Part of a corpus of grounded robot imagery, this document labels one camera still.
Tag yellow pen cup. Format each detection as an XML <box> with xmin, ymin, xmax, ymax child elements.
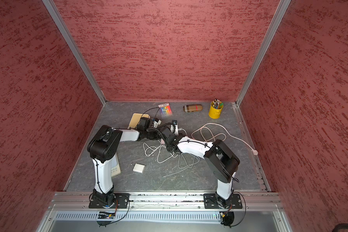
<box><xmin>208</xmin><ymin>103</ymin><xmax>224</xmax><ymax>119</ymax></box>

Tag white grey kitchen scale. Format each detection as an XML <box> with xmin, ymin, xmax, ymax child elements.
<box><xmin>111</xmin><ymin>153</ymin><xmax>121</xmax><ymax>177</ymax></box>

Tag rainbow highlighter pack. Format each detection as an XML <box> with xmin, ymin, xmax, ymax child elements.
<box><xmin>158</xmin><ymin>102</ymin><xmax>173</xmax><ymax>117</ymax></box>

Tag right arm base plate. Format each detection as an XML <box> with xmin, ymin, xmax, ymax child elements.
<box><xmin>203</xmin><ymin>193</ymin><xmax>243</xmax><ymax>210</ymax></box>

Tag pink power strip cord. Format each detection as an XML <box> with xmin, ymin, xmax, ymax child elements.
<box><xmin>178</xmin><ymin>123</ymin><xmax>259</xmax><ymax>157</ymax></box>

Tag left aluminium corner post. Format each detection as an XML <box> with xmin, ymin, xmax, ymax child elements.
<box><xmin>42</xmin><ymin>0</ymin><xmax>107</xmax><ymax>105</ymax></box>

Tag beige wooden-top electronic scale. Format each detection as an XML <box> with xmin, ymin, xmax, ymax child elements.
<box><xmin>129</xmin><ymin>113</ymin><xmax>151</xmax><ymax>129</ymax></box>

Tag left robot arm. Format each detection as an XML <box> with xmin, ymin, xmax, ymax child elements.
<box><xmin>87</xmin><ymin>117</ymin><xmax>161</xmax><ymax>208</ymax></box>

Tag brown plaid pencil case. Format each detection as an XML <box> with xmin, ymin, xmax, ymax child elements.
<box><xmin>183</xmin><ymin>104</ymin><xmax>203</xmax><ymax>113</ymax></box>

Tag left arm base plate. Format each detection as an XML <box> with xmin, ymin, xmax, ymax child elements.
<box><xmin>89</xmin><ymin>193</ymin><xmax>130</xmax><ymax>210</ymax></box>

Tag right aluminium corner post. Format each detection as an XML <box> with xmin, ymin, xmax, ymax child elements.
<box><xmin>235</xmin><ymin>0</ymin><xmax>291</xmax><ymax>107</ymax></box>

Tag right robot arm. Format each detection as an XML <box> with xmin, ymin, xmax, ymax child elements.
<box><xmin>154</xmin><ymin>127</ymin><xmax>240</xmax><ymax>209</ymax></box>

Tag small white square box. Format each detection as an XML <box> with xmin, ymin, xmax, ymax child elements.
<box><xmin>133</xmin><ymin>163</ymin><xmax>146</xmax><ymax>174</ymax></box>

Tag aluminium front rail frame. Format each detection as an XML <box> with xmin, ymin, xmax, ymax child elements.
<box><xmin>37</xmin><ymin>191</ymin><xmax>292</xmax><ymax>232</ymax></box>

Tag pens in cup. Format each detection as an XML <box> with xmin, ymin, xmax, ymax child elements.
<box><xmin>211</xmin><ymin>99</ymin><xmax>223</xmax><ymax>109</ymax></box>

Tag aluminium corner post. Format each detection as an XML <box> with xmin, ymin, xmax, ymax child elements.
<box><xmin>42</xmin><ymin>0</ymin><xmax>107</xmax><ymax>105</ymax></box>
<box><xmin>235</xmin><ymin>0</ymin><xmax>291</xmax><ymax>107</ymax></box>

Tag grey thin cable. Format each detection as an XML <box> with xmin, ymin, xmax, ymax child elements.
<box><xmin>161</xmin><ymin>150</ymin><xmax>201</xmax><ymax>178</ymax></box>

